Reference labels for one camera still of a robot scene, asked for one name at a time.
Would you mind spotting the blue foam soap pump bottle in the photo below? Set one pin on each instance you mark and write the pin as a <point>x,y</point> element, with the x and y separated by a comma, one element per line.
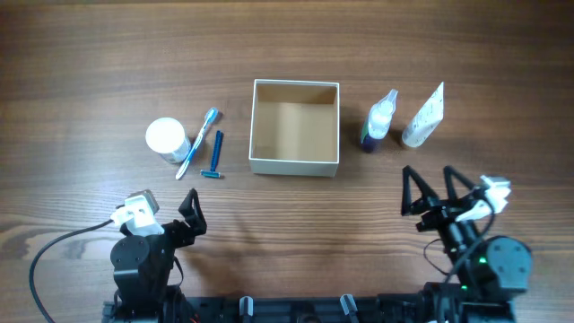
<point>377,123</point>

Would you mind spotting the blue disposable razor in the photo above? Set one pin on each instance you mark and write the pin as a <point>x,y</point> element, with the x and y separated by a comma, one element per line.
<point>212,173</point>

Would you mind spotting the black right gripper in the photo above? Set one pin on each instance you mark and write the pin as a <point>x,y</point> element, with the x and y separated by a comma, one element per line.
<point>436,212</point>

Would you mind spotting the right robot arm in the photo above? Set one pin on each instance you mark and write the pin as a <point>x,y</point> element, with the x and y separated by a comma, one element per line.
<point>487,273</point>

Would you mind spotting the white cardboard box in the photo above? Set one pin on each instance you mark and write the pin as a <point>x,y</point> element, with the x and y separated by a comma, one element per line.
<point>295,128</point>

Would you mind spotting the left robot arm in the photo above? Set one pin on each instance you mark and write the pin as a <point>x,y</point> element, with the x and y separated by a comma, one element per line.
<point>144,258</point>

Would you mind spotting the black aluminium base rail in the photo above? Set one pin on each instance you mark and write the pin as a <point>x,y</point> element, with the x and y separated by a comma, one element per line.
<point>345,308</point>

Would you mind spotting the white bamboo print lotion tube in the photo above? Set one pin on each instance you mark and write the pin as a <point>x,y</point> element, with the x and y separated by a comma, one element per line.
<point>426,120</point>

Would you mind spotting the cotton swab round container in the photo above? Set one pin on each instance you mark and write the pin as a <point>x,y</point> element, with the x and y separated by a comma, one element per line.
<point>168,138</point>

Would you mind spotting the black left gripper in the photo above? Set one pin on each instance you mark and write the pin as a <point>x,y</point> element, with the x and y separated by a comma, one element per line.
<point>182,230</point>

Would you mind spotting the blue white toothbrush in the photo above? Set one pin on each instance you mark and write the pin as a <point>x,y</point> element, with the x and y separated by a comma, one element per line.
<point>209,118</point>

